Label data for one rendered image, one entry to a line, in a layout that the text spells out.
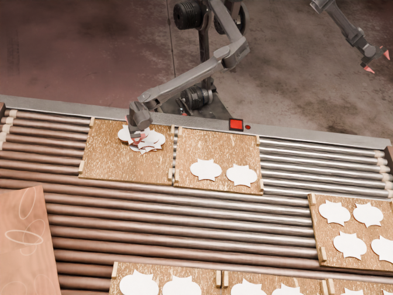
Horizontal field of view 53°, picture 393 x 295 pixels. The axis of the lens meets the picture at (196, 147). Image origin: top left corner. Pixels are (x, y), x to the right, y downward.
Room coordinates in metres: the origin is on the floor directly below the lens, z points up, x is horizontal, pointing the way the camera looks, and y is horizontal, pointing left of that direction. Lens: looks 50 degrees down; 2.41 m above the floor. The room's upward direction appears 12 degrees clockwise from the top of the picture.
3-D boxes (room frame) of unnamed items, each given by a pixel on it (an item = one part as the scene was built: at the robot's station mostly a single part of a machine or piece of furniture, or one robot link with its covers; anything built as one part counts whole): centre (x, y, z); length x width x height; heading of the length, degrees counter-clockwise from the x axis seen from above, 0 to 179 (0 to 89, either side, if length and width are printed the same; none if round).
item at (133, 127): (1.19, 0.29, 1.10); 0.10 x 0.07 x 0.07; 27
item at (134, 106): (1.19, 0.29, 1.16); 0.07 x 0.06 x 0.07; 36
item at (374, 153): (1.36, -0.02, 0.90); 1.95 x 0.05 x 0.05; 98
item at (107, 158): (1.14, 0.30, 0.93); 0.41 x 0.35 x 0.02; 99
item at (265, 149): (1.31, -0.02, 0.90); 1.95 x 0.05 x 0.05; 98
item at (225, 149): (1.20, -0.12, 0.93); 0.41 x 0.35 x 0.02; 97
